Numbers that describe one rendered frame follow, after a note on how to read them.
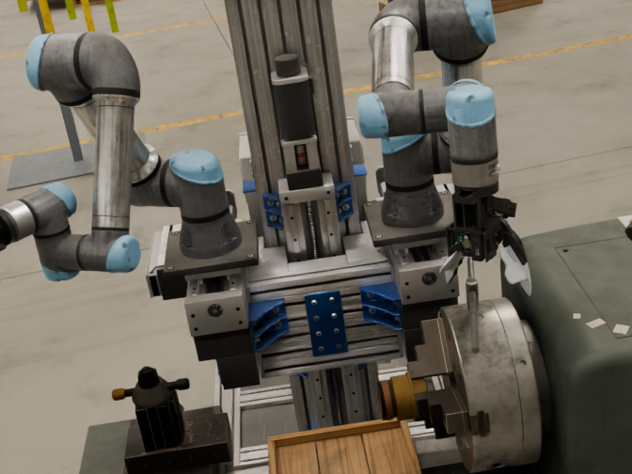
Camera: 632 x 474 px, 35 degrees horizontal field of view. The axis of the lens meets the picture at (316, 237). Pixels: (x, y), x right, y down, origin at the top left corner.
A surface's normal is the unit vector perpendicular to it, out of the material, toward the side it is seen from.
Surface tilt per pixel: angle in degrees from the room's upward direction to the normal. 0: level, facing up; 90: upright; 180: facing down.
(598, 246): 0
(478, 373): 47
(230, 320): 90
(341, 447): 0
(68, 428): 0
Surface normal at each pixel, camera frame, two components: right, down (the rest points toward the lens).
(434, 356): -0.02, -0.25
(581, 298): -0.13, -0.89
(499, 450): 0.11, 0.62
